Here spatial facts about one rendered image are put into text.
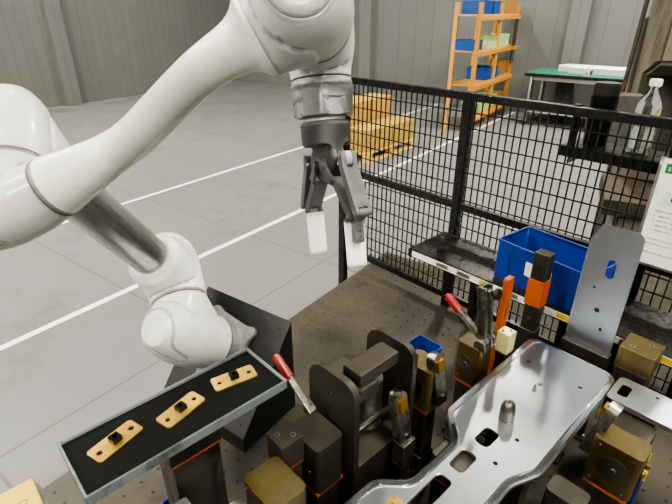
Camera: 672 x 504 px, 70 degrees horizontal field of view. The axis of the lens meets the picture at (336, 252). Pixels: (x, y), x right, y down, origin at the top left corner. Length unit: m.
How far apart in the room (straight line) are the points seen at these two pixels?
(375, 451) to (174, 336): 0.56
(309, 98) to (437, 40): 10.38
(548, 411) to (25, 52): 11.30
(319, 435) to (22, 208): 0.63
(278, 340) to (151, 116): 0.84
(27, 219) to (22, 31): 10.92
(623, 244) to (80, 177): 1.14
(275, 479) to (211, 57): 0.67
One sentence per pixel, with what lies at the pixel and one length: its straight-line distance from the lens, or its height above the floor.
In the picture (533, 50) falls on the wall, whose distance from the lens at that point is 10.38.
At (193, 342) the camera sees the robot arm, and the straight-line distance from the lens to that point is 1.30.
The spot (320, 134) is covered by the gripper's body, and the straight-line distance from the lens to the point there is 0.72.
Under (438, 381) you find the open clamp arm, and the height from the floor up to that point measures 1.04.
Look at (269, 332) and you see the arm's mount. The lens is 1.41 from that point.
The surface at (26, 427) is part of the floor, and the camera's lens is 2.89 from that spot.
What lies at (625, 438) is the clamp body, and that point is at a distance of 1.16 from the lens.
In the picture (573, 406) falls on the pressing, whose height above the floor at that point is 1.00.
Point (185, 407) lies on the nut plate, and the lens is 0.94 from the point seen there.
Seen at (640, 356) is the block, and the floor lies 1.05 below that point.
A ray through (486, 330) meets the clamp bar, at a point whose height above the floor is 1.10.
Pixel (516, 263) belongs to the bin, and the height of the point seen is 1.10.
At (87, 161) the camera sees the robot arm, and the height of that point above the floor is 1.60.
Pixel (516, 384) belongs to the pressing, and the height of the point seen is 1.00.
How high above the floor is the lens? 1.80
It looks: 27 degrees down
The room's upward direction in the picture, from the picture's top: straight up
